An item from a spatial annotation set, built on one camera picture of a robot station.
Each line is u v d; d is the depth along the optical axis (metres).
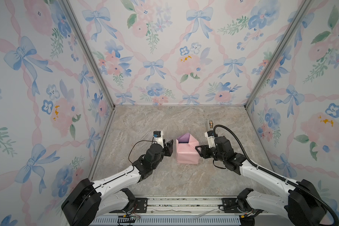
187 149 0.81
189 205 0.76
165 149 0.70
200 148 0.77
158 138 0.69
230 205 0.73
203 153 0.74
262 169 0.51
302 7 0.69
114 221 0.70
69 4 0.70
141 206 0.76
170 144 0.75
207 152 0.73
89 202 0.40
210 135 0.73
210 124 1.03
